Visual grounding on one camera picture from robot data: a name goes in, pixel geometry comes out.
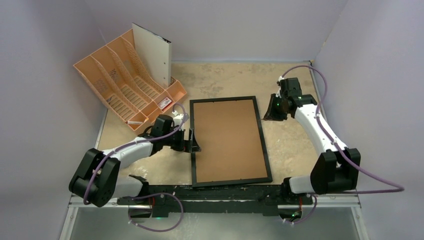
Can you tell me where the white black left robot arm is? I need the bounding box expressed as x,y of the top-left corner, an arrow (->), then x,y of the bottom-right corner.
68,113 -> 201,207

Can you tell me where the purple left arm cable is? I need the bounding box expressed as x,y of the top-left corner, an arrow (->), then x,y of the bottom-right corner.
82,102 -> 190,233

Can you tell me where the white binder board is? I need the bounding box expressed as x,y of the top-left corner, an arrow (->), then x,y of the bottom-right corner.
132,22 -> 172,89

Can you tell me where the peach plastic file organizer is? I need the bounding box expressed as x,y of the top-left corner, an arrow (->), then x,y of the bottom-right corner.
74,29 -> 187,134

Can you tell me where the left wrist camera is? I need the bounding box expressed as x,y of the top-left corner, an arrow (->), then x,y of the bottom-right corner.
171,110 -> 189,129

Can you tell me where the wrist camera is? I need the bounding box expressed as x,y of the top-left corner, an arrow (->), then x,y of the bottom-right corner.
171,110 -> 189,129
276,75 -> 287,99

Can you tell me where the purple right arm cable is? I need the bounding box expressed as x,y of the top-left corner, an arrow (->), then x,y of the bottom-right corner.
279,65 -> 406,225

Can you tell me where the black sunflower photo frame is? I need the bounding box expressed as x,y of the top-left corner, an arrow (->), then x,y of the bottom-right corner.
189,96 -> 273,188

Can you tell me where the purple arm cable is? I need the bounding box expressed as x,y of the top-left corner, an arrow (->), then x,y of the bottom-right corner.
82,102 -> 190,233
279,65 -> 406,225

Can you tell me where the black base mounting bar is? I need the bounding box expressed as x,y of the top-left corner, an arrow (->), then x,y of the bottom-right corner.
117,184 -> 313,218

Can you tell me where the small red white box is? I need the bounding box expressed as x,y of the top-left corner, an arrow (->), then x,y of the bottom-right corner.
158,97 -> 173,110

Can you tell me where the red white marker pen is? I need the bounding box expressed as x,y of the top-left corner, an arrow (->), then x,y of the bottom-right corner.
126,120 -> 144,125

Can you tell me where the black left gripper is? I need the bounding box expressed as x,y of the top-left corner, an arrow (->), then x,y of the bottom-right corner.
162,126 -> 200,153

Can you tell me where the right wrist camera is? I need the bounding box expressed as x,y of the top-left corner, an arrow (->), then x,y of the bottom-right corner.
276,75 -> 287,99

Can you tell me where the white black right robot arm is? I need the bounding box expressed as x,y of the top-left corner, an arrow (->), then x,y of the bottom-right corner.
263,77 -> 361,204

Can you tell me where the aluminium rail frame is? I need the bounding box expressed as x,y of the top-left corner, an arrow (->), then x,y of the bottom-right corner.
59,60 -> 370,240

